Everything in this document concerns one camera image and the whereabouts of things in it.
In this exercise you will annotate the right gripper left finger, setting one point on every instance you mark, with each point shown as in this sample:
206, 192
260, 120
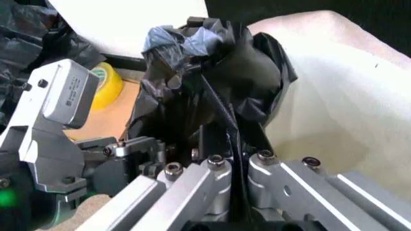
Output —
189, 187

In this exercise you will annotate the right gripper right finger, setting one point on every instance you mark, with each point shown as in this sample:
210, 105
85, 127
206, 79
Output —
289, 190

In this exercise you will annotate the silver-barred finger of the left gripper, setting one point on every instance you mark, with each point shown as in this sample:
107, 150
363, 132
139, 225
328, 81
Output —
141, 146

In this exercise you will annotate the black plastic garbage bag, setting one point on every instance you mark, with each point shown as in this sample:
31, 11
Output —
244, 72

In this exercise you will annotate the white plastic trash bin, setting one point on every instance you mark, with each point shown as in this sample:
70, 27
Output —
346, 96

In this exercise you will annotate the crumpled dark grey plastic bag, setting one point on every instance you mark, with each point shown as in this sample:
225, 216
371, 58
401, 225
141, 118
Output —
29, 36

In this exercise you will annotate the yellow tape roll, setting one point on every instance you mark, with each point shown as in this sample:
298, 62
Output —
107, 84

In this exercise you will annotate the white smooth rounded shell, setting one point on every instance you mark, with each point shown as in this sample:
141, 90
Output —
128, 24

